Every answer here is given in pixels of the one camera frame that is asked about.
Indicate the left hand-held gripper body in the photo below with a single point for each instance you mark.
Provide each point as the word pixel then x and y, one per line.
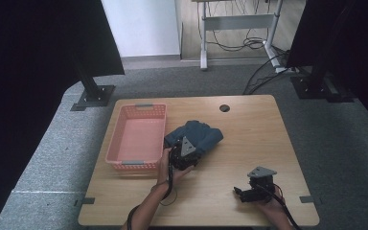
pixel 185 158

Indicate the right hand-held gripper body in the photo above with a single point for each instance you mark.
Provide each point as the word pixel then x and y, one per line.
pixel 262 188

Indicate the dark blue cloth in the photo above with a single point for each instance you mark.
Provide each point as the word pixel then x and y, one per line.
pixel 201 135

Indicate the pink plastic basket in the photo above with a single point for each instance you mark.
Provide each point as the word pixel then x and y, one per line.
pixel 137 140

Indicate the person's right hand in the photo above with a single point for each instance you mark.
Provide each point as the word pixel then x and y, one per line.
pixel 274 209

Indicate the person's left hand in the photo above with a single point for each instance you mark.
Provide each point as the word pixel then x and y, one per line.
pixel 164 174

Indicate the grey tape piece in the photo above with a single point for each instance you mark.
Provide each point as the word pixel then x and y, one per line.
pixel 87 201
pixel 306 199

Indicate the black metal stand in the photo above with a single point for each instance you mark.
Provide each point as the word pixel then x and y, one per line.
pixel 316 84
pixel 92 96

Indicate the black curtain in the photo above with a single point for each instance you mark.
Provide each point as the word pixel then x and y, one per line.
pixel 28 80
pixel 357 48

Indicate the white desk frame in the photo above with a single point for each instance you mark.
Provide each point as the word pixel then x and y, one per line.
pixel 236 22

